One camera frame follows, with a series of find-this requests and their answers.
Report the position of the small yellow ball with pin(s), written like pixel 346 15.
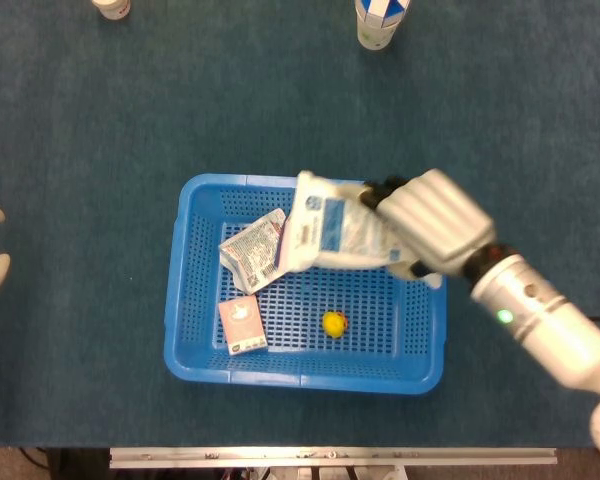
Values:
pixel 334 324

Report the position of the white spout pouch red print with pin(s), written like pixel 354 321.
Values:
pixel 252 250

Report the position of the blue perforated plastic basket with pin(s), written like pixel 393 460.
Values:
pixel 300 380

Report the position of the white bottle red print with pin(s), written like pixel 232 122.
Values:
pixel 111 7

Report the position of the large white snack bag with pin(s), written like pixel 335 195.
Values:
pixel 330 225

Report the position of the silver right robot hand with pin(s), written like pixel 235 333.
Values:
pixel 440 220

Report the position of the white cup green print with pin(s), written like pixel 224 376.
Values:
pixel 376 34

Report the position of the blue and white box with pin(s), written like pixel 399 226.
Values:
pixel 382 9

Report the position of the aluminium profile rail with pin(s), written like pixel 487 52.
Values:
pixel 330 457

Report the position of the small pink carton box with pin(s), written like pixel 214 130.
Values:
pixel 242 322

